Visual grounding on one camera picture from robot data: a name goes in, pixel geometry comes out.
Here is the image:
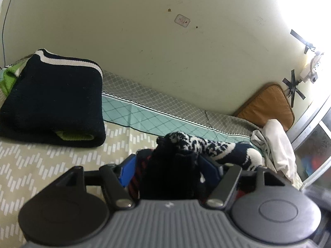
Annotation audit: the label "black tape cross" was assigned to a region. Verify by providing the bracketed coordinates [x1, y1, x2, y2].
[282, 70, 306, 108]

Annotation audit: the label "black tape strips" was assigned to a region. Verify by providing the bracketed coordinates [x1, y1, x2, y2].
[290, 29, 316, 55]

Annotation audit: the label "white cloth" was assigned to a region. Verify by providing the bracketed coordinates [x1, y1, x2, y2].
[250, 119, 298, 185]

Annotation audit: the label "navy white green knit sweater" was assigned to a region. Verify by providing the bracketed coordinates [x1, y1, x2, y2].
[0, 48, 107, 148]

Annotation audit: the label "white wall-mounted device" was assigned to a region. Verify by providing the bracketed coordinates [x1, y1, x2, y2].
[299, 51, 325, 85]

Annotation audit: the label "brown cushion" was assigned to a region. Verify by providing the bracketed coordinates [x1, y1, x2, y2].
[233, 83, 295, 133]

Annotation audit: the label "aluminium frosted sliding door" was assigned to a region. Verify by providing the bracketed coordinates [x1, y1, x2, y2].
[286, 97, 331, 194]

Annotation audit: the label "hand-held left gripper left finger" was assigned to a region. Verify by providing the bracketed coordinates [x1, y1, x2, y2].
[48, 155, 137, 210]

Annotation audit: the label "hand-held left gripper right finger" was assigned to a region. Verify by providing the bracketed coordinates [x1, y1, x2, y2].
[200, 155, 293, 209]

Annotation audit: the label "clear wall sticker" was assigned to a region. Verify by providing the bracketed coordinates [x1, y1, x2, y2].
[174, 14, 191, 28]

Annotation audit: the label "black cable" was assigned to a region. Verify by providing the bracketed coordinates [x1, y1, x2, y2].
[1, 0, 16, 68]

